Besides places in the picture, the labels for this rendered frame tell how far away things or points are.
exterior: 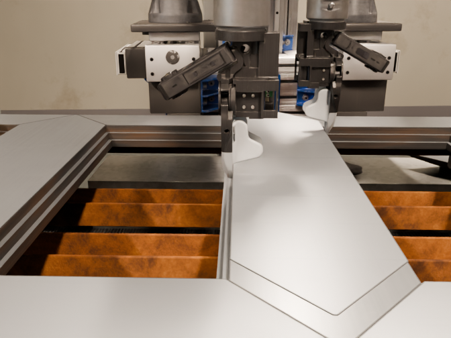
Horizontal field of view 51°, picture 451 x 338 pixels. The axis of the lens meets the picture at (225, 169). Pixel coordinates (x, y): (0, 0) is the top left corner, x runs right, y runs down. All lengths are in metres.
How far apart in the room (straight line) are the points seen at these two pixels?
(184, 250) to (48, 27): 3.88
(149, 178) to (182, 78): 0.58
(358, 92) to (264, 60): 0.70
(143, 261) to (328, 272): 0.37
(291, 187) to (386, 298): 0.26
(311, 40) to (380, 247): 0.48
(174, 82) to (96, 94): 3.92
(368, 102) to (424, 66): 3.54
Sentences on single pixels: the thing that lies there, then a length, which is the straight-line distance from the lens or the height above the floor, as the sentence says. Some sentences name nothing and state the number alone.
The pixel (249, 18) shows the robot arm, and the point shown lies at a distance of 0.63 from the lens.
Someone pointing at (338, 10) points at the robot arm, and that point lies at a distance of 0.90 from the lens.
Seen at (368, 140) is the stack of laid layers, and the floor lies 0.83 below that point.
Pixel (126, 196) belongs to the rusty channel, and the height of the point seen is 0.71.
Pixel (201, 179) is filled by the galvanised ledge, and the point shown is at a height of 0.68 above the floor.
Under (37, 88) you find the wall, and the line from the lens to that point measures 4.69.
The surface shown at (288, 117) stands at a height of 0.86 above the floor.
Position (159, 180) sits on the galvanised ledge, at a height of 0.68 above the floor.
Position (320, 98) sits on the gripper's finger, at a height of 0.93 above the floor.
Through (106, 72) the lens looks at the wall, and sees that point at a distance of 4.51.
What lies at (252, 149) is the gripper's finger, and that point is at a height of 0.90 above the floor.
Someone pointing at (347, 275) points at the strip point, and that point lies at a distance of 0.48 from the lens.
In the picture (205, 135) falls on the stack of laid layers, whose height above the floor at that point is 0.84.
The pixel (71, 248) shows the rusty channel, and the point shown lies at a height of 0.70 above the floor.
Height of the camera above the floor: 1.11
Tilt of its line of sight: 20 degrees down
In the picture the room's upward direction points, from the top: straight up
